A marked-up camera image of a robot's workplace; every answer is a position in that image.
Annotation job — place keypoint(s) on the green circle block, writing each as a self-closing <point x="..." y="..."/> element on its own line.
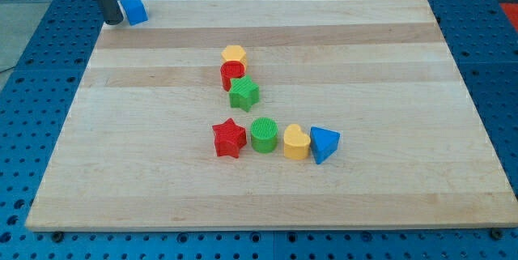
<point x="264" y="135"/>

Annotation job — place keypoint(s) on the yellow heart block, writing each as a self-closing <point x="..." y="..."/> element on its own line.
<point x="296" y="143"/>

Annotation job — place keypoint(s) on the green star block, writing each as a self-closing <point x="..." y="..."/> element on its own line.
<point x="244" y="93"/>

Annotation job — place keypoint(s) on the red circle block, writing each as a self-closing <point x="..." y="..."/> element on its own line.
<point x="231" y="70"/>

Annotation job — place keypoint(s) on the blue cube block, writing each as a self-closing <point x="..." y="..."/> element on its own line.
<point x="135" y="11"/>

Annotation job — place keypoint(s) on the yellow hexagon block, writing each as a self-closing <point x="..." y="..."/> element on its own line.
<point x="235" y="53"/>

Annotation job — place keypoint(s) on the red star block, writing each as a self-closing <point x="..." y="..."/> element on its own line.
<point x="229" y="138"/>

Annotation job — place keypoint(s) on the blue triangle block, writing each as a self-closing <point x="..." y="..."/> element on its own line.
<point x="323" y="143"/>

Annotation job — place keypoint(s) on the wooden board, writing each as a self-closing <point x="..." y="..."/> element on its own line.
<point x="136" y="151"/>

